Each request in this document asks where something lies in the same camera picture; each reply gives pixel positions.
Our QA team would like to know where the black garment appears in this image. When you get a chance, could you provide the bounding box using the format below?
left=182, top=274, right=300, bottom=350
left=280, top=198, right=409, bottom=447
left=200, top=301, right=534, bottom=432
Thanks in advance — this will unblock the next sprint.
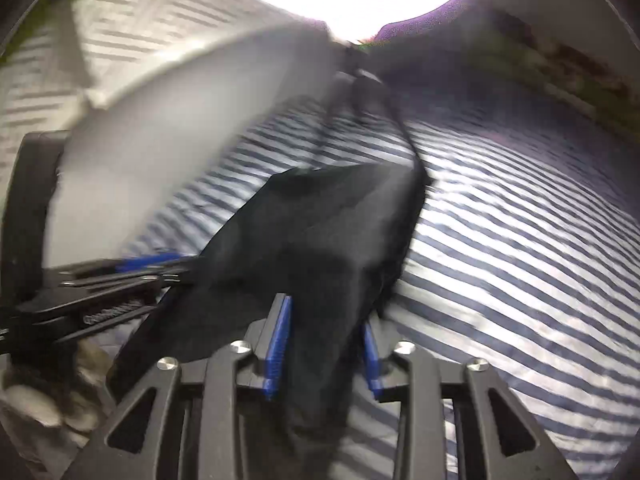
left=107, top=162, right=430, bottom=457

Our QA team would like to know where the white fluffy cloth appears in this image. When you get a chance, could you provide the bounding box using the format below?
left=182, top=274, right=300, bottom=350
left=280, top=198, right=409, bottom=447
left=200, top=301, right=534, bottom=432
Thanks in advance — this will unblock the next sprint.
left=1, top=340, right=113, bottom=434

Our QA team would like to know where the blue striped bed sheet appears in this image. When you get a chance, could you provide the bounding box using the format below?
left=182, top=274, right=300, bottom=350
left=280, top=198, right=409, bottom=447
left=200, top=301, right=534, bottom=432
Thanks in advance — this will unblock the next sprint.
left=122, top=98, right=639, bottom=479

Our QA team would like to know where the folded green red blanket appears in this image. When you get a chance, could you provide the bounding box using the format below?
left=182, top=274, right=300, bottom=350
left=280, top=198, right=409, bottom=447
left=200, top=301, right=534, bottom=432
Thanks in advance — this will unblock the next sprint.
left=471, top=12, right=639, bottom=140

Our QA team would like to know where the ring light on tripod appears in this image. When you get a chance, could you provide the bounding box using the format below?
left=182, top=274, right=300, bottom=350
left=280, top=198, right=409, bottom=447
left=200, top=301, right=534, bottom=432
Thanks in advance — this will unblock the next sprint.
left=258, top=0, right=470, bottom=186

